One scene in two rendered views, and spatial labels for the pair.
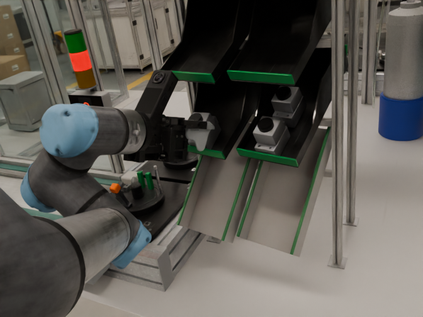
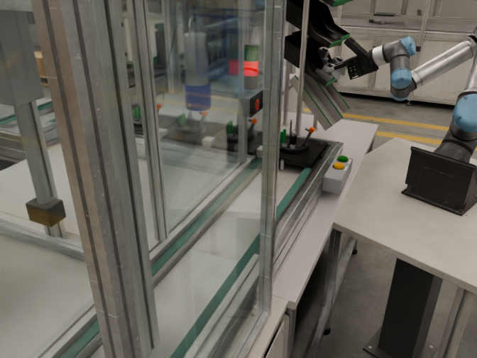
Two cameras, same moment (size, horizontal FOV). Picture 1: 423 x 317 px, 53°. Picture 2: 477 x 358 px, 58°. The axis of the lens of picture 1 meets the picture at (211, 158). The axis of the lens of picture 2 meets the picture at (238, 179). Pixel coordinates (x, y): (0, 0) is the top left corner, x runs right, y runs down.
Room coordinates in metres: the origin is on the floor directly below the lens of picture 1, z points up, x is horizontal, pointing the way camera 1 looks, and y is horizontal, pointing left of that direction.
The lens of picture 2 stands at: (1.39, 1.84, 1.69)
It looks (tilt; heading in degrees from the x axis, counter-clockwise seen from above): 28 degrees down; 265
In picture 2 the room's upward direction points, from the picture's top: straight up
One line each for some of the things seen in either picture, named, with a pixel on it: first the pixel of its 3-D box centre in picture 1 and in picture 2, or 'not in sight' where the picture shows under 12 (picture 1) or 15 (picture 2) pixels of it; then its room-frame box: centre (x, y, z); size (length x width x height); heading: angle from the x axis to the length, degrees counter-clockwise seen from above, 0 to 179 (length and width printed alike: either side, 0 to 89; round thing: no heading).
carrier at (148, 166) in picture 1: (182, 147); not in sight; (1.23, 0.09, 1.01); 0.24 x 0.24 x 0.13; 60
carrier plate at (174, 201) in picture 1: (140, 205); (292, 149); (1.01, 0.21, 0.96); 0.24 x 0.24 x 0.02; 60
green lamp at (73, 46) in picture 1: (75, 42); not in sight; (1.20, 0.32, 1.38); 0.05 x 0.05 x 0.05
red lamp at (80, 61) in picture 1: (80, 60); not in sight; (1.20, 0.32, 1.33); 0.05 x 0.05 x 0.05
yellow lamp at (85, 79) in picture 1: (85, 77); not in sight; (1.20, 0.32, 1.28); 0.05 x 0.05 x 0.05
